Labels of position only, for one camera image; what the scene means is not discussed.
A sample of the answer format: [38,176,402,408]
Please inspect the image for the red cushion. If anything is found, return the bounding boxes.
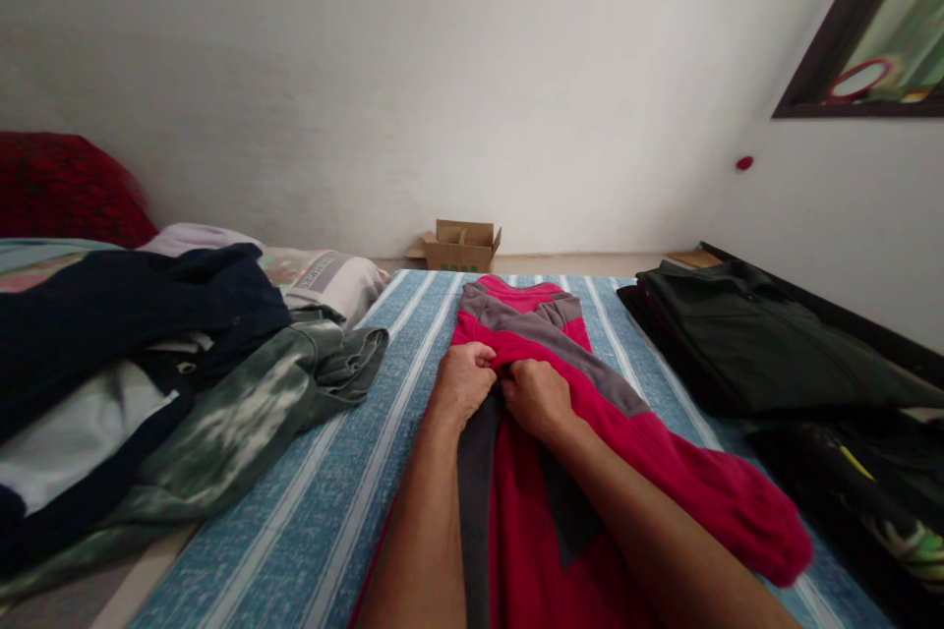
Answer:
[0,131,158,250]

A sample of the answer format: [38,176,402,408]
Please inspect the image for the pale patterned pillow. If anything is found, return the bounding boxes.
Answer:
[259,245,392,329]

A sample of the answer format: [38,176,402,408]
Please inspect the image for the folded dark green jacket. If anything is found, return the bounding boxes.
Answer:
[616,259,944,421]

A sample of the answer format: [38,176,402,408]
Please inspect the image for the person's left hand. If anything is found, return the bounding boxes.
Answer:
[428,342,515,430]

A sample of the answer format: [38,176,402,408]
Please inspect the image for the open cardboard box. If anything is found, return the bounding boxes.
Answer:
[402,218,503,274]

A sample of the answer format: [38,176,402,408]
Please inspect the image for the red and grey fleece jacket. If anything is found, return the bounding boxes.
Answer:
[347,273,815,629]

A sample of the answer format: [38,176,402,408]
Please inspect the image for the dark framed window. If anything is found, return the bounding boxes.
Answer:
[771,0,944,120]

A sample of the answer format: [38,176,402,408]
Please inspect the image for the person's right hand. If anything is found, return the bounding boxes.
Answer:
[501,357,584,440]

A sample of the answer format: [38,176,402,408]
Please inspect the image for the white garment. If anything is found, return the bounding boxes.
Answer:
[0,360,182,501]

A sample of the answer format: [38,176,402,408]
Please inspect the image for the black garment with yellow print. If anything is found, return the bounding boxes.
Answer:
[744,407,944,595]

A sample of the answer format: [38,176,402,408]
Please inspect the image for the green tie-dye garment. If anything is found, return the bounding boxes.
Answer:
[0,322,390,600]

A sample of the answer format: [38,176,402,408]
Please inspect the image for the person's left fingers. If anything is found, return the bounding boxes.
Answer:
[460,342,515,383]

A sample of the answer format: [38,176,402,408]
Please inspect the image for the person's right fingers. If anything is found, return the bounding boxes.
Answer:
[501,357,551,402]

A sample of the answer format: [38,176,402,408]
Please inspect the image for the dark navy garment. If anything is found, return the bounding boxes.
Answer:
[0,242,293,442]

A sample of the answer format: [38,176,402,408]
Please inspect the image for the lilac cloth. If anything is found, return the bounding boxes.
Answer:
[140,222,266,256]

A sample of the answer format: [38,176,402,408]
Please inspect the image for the blue striped bed sheet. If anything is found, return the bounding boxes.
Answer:
[125,268,898,629]

